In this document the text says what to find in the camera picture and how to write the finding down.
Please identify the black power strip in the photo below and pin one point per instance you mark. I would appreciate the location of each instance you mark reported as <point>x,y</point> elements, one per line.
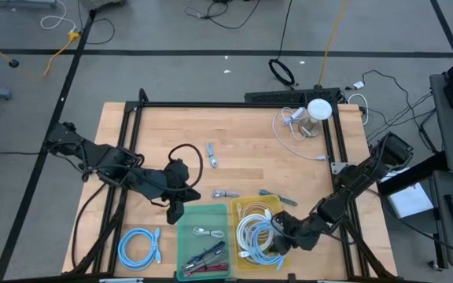
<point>273,96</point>

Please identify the green plastic bin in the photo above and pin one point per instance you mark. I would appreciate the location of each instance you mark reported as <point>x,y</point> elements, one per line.
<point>189,220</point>

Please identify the white disc on metal stand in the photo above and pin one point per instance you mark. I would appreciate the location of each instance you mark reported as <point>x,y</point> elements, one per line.
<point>319,109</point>

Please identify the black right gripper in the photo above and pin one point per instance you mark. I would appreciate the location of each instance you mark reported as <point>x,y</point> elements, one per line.
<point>287,226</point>

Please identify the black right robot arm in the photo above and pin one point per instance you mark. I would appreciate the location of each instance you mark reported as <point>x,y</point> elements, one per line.
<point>352,181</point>

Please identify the black floor puck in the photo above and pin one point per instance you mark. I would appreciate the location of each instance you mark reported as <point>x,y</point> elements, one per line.
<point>13,63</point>

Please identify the white paper box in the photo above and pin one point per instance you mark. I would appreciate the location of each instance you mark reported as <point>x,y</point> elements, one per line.
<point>409,201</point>

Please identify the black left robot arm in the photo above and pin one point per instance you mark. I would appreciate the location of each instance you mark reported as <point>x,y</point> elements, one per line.
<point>108,161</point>

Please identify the yellow plastic bin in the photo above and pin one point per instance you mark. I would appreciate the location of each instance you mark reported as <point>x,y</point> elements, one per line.
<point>234,224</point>

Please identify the black aluminium table frame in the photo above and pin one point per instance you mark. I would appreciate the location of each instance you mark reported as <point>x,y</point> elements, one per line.
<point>230,104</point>

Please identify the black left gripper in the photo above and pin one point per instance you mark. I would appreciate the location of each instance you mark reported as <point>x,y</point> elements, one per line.
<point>176,178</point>

